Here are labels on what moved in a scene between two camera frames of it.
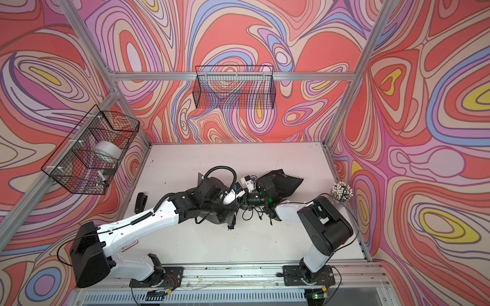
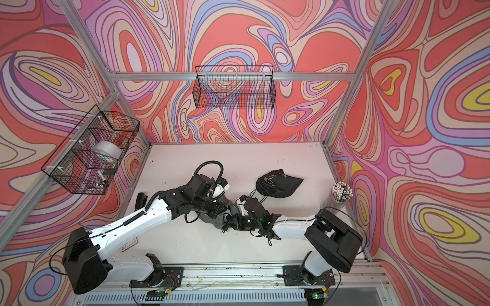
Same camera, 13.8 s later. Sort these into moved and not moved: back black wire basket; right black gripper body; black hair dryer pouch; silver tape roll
Moved: right black gripper body
Not moved: black hair dryer pouch; silver tape roll; back black wire basket
